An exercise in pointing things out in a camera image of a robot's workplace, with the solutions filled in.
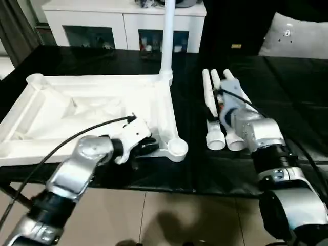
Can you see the black work mat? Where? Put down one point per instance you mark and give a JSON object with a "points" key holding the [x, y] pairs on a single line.
{"points": [[294, 102]]}

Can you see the white plastic table top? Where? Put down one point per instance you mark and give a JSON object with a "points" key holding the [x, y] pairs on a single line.
{"points": [[89, 89]]}

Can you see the black cabinet with yellow label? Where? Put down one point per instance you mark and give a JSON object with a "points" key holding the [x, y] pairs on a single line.
{"points": [[238, 25]]}

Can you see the white glass-door cabinet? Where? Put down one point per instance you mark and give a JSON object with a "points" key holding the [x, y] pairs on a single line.
{"points": [[102, 20]]}

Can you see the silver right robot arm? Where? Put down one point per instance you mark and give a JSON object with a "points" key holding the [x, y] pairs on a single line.
{"points": [[264, 133]]}

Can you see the white plastic table leg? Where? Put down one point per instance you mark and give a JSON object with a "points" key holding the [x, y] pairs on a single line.
{"points": [[243, 94], [234, 143], [168, 38], [208, 84]]}

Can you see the black table frame leg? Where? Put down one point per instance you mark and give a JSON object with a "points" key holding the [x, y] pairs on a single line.
{"points": [[18, 196]]}

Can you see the dark robot lower body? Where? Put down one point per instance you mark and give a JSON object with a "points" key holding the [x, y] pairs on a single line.
{"points": [[130, 243]]}

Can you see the dark clutter on cabinet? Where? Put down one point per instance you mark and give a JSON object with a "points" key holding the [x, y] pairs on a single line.
{"points": [[148, 2]]}

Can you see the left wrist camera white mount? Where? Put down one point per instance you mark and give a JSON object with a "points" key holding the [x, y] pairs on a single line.
{"points": [[135, 133]]}

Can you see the grey helmet on cabinet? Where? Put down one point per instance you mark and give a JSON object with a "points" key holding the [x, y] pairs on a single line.
{"points": [[187, 2]]}

